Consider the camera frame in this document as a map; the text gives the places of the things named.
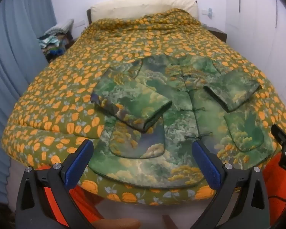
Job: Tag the green landscape print padded jacket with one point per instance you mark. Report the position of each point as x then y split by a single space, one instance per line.
155 108

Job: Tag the dark wooden nightstand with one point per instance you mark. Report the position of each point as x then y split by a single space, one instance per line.
218 33

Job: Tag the striped pillow on pile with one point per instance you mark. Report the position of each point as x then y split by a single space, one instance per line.
60 28

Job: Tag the cream padded headboard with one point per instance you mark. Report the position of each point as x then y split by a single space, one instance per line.
133 9

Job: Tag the blue wall plug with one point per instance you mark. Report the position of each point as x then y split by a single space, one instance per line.
210 13

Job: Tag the pile of clothes on nightstand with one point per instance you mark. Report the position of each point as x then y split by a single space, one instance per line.
54 46

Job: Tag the blue grey curtain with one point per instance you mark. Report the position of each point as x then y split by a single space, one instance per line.
22 22

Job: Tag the white wardrobe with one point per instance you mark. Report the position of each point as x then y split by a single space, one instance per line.
257 30

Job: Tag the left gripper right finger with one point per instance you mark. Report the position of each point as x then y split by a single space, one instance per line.
251 209

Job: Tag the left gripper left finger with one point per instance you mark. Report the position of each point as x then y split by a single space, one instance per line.
32 207

